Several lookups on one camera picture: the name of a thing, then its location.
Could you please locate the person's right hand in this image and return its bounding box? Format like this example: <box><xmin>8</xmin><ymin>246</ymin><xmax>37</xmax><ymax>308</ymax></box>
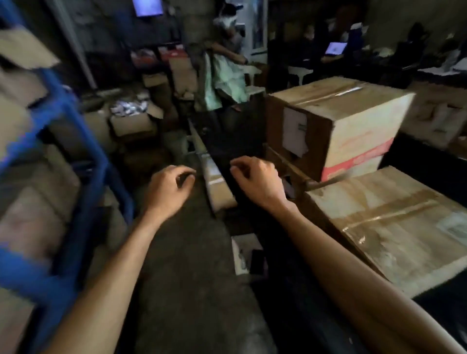
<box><xmin>229</xmin><ymin>156</ymin><xmax>295</xmax><ymax>215</ymax></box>

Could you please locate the person's left hand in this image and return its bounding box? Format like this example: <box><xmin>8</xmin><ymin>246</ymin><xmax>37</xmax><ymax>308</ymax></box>
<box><xmin>144</xmin><ymin>164</ymin><xmax>198</xmax><ymax>224</ymax></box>

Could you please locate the red lettered cardboard box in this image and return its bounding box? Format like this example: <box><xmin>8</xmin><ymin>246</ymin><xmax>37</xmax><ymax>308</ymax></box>
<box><xmin>301</xmin><ymin>166</ymin><xmax>467</xmax><ymax>299</ymax></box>
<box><xmin>265</xmin><ymin>75</ymin><xmax>416</xmax><ymax>183</ymax></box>

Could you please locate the blue metal shelving rack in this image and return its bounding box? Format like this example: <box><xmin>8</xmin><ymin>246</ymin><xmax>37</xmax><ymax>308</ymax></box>
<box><xmin>0</xmin><ymin>0</ymin><xmax>136</xmax><ymax>354</ymax></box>

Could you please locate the person's left forearm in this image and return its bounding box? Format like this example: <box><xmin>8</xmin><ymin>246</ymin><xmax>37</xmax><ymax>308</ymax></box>
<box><xmin>43</xmin><ymin>213</ymin><xmax>172</xmax><ymax>354</ymax></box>

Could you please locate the person's right forearm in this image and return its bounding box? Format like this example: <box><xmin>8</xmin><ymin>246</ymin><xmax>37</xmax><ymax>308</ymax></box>
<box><xmin>273</xmin><ymin>202</ymin><xmax>464</xmax><ymax>354</ymax></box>

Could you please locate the open box of white items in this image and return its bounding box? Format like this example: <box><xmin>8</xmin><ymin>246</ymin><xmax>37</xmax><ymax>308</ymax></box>
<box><xmin>108</xmin><ymin>99</ymin><xmax>165</xmax><ymax>139</ymax></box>

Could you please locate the white paper sheet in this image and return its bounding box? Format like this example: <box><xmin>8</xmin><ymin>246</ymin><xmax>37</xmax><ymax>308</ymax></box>
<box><xmin>231</xmin><ymin>233</ymin><xmax>269</xmax><ymax>277</ymax></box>

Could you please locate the white plastic chair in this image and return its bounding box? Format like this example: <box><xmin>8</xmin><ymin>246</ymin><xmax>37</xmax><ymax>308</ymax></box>
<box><xmin>240</xmin><ymin>64</ymin><xmax>267</xmax><ymax>96</ymax></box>
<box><xmin>287</xmin><ymin>65</ymin><xmax>314</xmax><ymax>88</ymax></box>

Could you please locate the open laptop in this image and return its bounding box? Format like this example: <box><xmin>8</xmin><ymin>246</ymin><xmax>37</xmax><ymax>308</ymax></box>
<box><xmin>323</xmin><ymin>41</ymin><xmax>348</xmax><ymax>56</ymax></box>

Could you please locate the black table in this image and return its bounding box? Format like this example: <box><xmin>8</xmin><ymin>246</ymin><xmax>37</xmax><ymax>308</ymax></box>
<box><xmin>189</xmin><ymin>87</ymin><xmax>467</xmax><ymax>354</ymax></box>

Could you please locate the wall monitor screen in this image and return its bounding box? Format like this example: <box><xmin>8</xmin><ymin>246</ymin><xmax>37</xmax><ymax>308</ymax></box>
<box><xmin>132</xmin><ymin>0</ymin><xmax>164</xmax><ymax>18</ymax></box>

